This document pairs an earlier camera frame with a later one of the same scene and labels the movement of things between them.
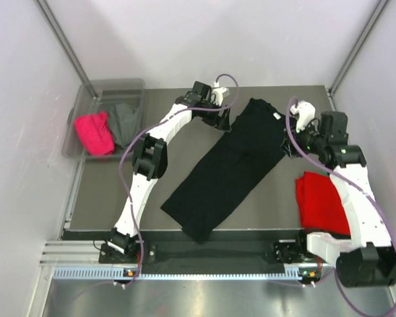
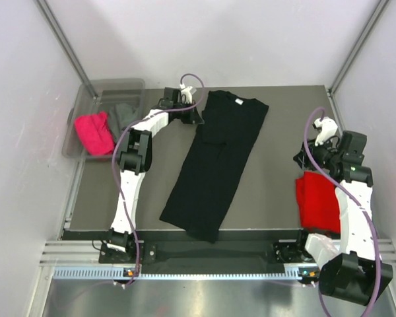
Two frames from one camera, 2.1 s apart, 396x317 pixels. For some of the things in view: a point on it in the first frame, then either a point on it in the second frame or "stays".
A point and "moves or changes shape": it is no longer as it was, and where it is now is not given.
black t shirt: [254, 144] moves or changes shape
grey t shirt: [126, 122] stays
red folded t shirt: [321, 207] stays
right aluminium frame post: [356, 47] stays
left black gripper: [221, 122] → [193, 117]
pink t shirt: [95, 133] stays
